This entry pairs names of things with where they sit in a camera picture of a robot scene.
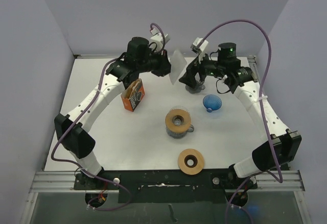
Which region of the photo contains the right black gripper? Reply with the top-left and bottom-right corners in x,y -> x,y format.
179,48 -> 226,88

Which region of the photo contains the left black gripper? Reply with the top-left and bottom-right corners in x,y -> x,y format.
137,47 -> 174,77

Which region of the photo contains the grey plastic dripper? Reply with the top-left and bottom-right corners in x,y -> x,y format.
185,80 -> 205,94

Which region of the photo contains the white paper coffee filter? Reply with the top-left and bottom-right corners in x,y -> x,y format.
169,49 -> 187,85

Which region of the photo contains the blue plastic dripper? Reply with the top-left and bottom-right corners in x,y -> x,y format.
202,94 -> 222,113

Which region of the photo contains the orange coffee filter box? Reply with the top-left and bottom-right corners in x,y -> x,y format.
121,78 -> 145,112

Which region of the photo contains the wooden dripper ring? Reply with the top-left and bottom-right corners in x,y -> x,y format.
177,148 -> 205,176
165,108 -> 192,134

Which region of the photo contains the grey glass carafe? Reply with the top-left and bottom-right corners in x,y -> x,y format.
166,125 -> 195,139

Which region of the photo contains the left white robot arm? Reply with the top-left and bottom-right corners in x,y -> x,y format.
54,33 -> 171,189

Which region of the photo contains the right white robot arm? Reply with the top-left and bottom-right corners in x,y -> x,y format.
179,38 -> 302,188

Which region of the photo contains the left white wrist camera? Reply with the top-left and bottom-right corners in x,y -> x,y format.
150,29 -> 170,54

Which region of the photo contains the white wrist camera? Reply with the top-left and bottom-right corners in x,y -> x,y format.
191,37 -> 208,63
150,29 -> 170,54

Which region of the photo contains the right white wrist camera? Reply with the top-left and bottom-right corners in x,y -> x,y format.
191,37 -> 208,63

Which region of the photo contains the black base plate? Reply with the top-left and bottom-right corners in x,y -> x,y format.
74,169 -> 258,204

